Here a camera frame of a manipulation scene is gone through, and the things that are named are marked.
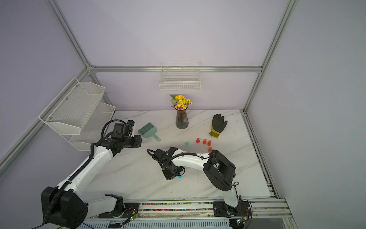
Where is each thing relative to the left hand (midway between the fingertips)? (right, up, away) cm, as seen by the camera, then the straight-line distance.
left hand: (137, 142), depth 83 cm
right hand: (+22, -21, 0) cm, 30 cm away
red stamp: (+37, -1, +17) cm, 41 cm away
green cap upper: (+30, -4, +17) cm, 34 cm away
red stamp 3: (+46, -7, +13) cm, 48 cm away
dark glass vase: (+26, +13, +18) cm, 34 cm away
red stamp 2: (+42, -2, +17) cm, 45 cm away
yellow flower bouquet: (+25, +25, +7) cm, 36 cm away
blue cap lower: (+26, -21, +2) cm, 33 cm away
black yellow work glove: (+54, +10, +27) cm, 62 cm away
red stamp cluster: (+45, -3, +15) cm, 48 cm away
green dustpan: (0, +5, +24) cm, 25 cm away
